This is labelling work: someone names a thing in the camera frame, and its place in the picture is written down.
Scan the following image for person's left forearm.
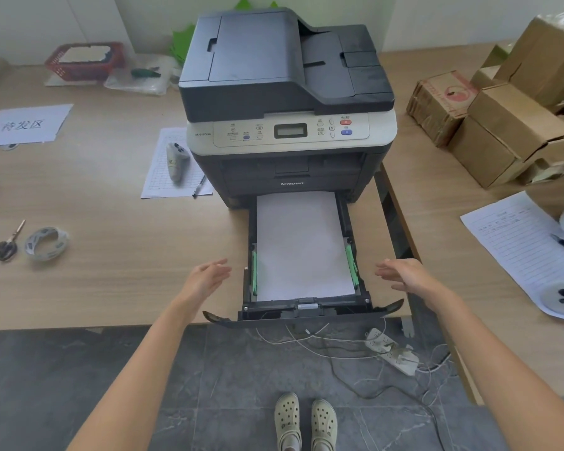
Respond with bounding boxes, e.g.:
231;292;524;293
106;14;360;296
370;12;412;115
67;291;203;451

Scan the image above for white form sheet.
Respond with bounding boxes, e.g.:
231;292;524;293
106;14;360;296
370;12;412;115
140;127;214;200
459;190;564;324

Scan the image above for person's left hand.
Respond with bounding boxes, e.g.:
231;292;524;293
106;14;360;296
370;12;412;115
180;257;234;306

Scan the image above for stack of cardboard boxes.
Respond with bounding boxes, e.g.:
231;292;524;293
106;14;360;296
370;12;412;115
405;9;564;189

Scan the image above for person's right hand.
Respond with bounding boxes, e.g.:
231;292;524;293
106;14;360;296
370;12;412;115
373;257;441;308

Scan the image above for white sign sheet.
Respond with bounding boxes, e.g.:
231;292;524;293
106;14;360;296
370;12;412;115
0;103;75;148

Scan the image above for black handled scissors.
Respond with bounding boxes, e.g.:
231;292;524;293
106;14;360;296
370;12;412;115
0;219;27;263

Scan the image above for person's right clog shoe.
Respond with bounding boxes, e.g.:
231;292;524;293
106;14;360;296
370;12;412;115
310;398;338;451

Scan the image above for white paper sheet stack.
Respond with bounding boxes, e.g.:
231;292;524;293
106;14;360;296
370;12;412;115
255;190;357;302

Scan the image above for black printer tray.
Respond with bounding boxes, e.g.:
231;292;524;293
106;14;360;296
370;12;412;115
202;190;405;330

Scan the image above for person's right forearm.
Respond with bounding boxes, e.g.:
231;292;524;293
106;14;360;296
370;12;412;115
420;284;564;451

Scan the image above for person's clog shoe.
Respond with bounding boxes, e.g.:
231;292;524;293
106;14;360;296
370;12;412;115
310;398;338;451
274;392;303;451

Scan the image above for red plastic basket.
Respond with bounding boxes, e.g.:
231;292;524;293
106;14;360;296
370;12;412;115
44;41;127;84

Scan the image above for clear tape roll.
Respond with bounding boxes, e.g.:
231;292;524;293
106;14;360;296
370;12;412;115
24;225;70;264

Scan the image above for clear plastic bag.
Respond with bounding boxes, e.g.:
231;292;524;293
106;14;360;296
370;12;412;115
103;64;180;97

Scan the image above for white power strip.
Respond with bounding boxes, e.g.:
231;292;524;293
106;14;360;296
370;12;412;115
364;327;420;377

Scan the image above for person's left clog shoe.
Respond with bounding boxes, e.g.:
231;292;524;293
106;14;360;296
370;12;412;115
274;392;303;451

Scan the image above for grey black printer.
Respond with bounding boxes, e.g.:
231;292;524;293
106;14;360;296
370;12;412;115
177;8;399;210

